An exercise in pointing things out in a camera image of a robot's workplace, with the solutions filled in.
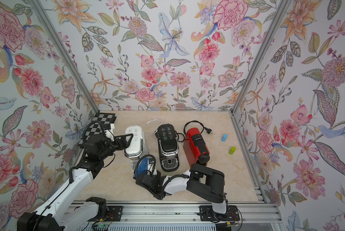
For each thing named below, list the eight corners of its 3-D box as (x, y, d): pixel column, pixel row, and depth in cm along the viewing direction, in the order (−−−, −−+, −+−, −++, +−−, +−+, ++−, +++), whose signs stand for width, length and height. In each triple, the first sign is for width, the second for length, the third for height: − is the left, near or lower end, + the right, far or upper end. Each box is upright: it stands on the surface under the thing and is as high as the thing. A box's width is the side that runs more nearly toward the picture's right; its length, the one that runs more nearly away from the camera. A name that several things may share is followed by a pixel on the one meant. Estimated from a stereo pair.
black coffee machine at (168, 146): (158, 171, 90) (155, 153, 72) (160, 144, 102) (157, 123, 84) (177, 171, 90) (179, 153, 72) (177, 144, 102) (178, 123, 84)
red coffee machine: (192, 173, 90) (196, 159, 74) (181, 142, 104) (183, 124, 89) (204, 170, 91) (211, 155, 76) (192, 140, 106) (196, 122, 90)
